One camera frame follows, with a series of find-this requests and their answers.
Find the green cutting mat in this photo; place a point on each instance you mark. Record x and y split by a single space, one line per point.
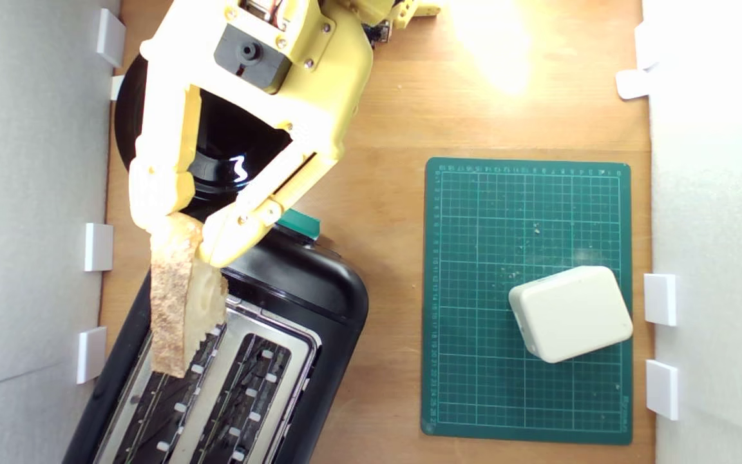
474 322

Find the brown bread slice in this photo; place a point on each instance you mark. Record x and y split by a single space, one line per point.
174 303

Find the black two-slot toaster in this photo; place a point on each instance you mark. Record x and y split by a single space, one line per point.
319 296

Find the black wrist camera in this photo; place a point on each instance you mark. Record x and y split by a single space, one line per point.
377 32

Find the white block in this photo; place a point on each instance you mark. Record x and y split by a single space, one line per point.
570 312

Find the small white wall clip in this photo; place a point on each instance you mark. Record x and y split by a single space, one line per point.
632 84
117 87

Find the black plate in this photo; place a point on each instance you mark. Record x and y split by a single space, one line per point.
229 142

